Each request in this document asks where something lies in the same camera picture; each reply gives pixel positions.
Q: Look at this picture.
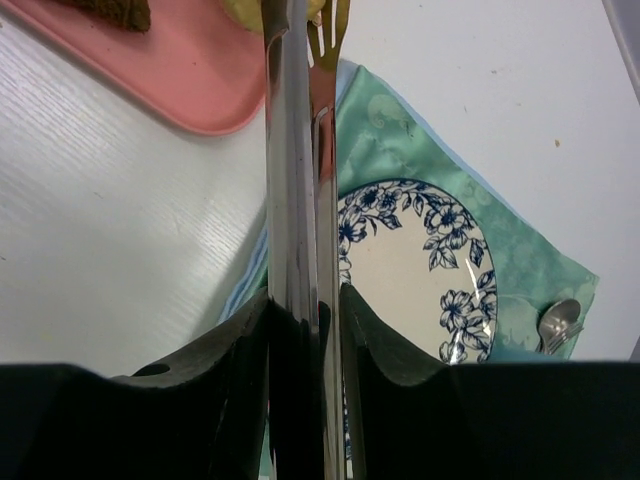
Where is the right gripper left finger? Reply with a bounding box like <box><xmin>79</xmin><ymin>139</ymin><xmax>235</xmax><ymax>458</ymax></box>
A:
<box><xmin>1</xmin><ymin>291</ymin><xmax>270</xmax><ymax>479</ymax></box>

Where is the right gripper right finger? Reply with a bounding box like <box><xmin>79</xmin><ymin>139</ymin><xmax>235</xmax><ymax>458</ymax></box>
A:
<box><xmin>340</xmin><ymin>285</ymin><xmax>639</xmax><ymax>479</ymax></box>

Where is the blue floral ceramic plate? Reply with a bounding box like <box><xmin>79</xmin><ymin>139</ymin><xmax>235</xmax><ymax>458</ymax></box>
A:
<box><xmin>338</xmin><ymin>179</ymin><xmax>498</xmax><ymax>364</ymax></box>

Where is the silver spoon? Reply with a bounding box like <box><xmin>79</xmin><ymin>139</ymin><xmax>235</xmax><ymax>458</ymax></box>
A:
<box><xmin>538</xmin><ymin>299</ymin><xmax>581</xmax><ymax>355</ymax></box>

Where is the silver fork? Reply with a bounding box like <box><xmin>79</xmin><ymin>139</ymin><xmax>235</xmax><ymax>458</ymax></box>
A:
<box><xmin>545</xmin><ymin>323</ymin><xmax>584</xmax><ymax>355</ymax></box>

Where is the teal green cloth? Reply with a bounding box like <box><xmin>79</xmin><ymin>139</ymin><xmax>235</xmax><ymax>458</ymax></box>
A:
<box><xmin>219</xmin><ymin>58</ymin><xmax>600</xmax><ymax>361</ymax></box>

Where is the pink plastic tray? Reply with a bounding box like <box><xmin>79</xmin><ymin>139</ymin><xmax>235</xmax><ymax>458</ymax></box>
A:
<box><xmin>1</xmin><ymin>1</ymin><xmax>265</xmax><ymax>136</ymax></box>

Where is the brown chocolate croissant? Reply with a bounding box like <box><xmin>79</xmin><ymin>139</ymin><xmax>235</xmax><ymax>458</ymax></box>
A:
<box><xmin>60</xmin><ymin>0</ymin><xmax>151</xmax><ymax>33</ymax></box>

